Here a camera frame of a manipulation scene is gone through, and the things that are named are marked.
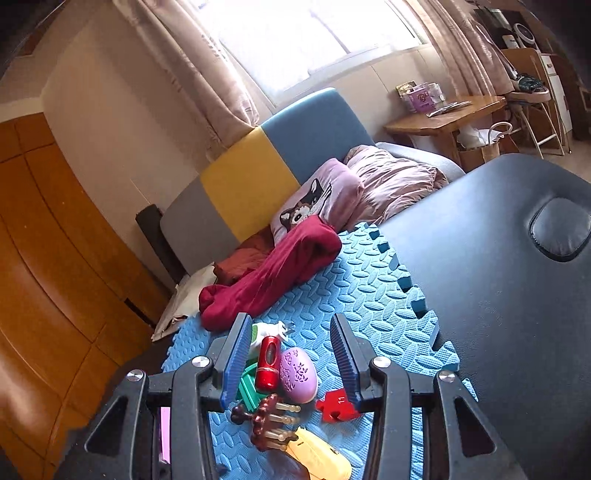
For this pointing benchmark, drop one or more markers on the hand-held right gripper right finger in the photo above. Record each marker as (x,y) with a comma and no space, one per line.
(344,364)

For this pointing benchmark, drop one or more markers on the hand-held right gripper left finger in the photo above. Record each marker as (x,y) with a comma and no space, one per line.
(234,364)

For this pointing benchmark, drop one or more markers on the green plastic piece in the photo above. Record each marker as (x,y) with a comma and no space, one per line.
(249,387)

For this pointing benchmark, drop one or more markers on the red puzzle piece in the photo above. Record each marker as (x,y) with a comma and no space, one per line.
(334,405)

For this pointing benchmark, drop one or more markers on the purple patterned egg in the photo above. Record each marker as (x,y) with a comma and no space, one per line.
(299,374)

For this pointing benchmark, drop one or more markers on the white and green thermometer toy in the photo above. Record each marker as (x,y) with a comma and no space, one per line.
(265,330)

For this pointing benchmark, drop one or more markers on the red metallic cylinder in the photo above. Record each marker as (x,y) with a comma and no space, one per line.
(268,364)

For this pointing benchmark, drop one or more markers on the blue foam mat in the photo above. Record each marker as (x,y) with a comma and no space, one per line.
(369,295)

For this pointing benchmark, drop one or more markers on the crumpled paper bag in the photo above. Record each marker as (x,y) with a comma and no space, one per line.
(189,300)

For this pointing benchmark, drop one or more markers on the yellow plastic object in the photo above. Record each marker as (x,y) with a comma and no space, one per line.
(321,457)

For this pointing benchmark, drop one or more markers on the dark red cloth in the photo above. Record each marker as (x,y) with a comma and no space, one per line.
(281,272)

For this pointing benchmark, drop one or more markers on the rust brown cloth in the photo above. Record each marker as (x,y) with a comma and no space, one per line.
(242,261)

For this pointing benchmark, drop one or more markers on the black rolled mat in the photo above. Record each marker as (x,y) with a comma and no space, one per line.
(152,235)

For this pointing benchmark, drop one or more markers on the pink dog print pillow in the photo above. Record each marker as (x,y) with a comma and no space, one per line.
(318,198)

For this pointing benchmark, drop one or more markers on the blue yellow grey sofa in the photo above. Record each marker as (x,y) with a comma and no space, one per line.
(249,184)

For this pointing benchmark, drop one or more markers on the pink blanket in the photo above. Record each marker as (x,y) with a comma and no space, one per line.
(397,184)

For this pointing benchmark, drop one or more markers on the wooden wardrobe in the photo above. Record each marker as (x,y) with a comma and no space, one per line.
(51,258)

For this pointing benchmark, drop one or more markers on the brown paper bag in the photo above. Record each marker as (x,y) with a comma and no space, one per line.
(480,154)

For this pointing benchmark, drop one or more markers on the black table face plug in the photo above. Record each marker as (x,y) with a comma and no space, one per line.
(558,228)

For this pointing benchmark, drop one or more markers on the wooden desk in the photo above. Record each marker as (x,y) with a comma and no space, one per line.
(434,127)

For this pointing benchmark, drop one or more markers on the purple box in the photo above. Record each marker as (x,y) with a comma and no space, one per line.
(422,101)

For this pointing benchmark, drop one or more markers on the open magazine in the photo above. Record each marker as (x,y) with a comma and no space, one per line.
(448,108)

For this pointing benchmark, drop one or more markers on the beige curtain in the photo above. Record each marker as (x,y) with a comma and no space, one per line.
(466,46)
(198,69)

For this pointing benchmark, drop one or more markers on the window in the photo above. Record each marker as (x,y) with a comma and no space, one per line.
(314,41)

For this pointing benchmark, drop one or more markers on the folding chair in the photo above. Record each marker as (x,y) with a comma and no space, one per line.
(531,97)

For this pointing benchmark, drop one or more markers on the white cabinet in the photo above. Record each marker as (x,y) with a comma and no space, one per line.
(556,92)

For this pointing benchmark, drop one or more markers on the white fan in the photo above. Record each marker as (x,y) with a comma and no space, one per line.
(525,36)

